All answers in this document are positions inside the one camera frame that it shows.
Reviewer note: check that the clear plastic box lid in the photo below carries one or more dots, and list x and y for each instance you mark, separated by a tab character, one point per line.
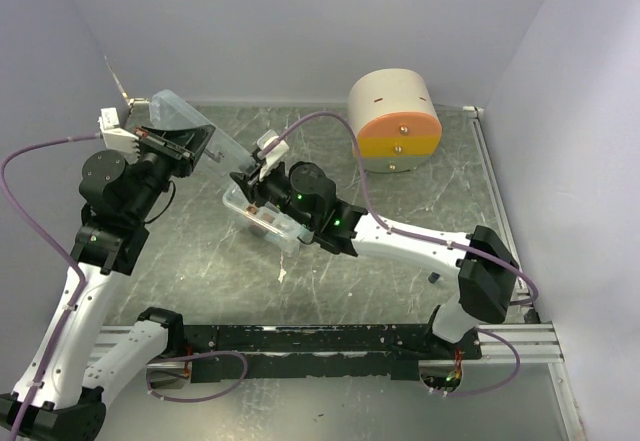
219	153

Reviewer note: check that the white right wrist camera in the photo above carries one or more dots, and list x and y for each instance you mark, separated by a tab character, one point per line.
271	151

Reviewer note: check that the round drawer cabinet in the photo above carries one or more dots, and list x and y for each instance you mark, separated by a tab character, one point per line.
394	120

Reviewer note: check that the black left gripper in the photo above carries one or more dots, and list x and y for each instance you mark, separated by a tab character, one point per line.
182	147

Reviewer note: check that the clear plastic storage box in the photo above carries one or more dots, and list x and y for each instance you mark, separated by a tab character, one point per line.
260	221

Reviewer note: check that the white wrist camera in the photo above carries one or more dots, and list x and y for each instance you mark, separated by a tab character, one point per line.
115	137
271	151

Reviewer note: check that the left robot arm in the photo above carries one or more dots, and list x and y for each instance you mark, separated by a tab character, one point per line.
62	395

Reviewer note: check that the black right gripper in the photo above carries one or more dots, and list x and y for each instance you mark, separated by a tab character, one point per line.
254	187

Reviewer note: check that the clear compartment tray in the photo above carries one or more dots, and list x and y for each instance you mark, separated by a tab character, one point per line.
265	218

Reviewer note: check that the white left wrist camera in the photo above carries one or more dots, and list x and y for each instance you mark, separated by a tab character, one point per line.
115	137

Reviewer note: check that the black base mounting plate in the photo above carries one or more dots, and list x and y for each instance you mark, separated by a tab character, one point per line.
330	351

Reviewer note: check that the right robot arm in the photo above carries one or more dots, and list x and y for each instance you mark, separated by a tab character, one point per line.
479	262

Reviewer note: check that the small dark blue cap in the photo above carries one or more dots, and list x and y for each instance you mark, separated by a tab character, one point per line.
434	278

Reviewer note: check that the aluminium frame rail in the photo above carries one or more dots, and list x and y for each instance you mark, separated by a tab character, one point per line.
534	342

